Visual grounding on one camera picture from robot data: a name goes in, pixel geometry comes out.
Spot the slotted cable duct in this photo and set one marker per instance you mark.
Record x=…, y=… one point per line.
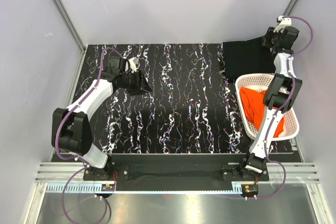
x=101, y=188

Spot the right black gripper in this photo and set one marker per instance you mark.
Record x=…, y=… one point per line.
x=269, y=33

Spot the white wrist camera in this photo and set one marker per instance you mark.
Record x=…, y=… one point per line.
x=283, y=22
x=131, y=65

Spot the left aluminium frame post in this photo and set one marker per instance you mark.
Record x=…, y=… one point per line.
x=69, y=24

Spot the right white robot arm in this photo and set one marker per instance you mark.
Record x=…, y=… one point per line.
x=279, y=99

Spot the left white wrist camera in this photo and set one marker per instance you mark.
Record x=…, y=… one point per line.
x=131, y=65

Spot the black marble pattern mat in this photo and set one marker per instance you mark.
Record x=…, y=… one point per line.
x=192, y=107

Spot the white plastic laundry basket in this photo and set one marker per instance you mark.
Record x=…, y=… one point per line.
x=260, y=82

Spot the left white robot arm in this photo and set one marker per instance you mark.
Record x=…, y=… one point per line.
x=71, y=131

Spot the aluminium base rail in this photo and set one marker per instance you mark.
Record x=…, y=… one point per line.
x=56, y=172

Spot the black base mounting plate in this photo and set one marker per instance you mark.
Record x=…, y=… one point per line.
x=188, y=182

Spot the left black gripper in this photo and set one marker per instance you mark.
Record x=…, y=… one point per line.
x=141, y=86

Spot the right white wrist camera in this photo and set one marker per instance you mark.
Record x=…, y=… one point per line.
x=283, y=22

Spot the orange t shirt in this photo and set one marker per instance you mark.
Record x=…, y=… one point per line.
x=252, y=102

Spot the black t shirt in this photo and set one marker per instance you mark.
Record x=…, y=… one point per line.
x=246, y=57

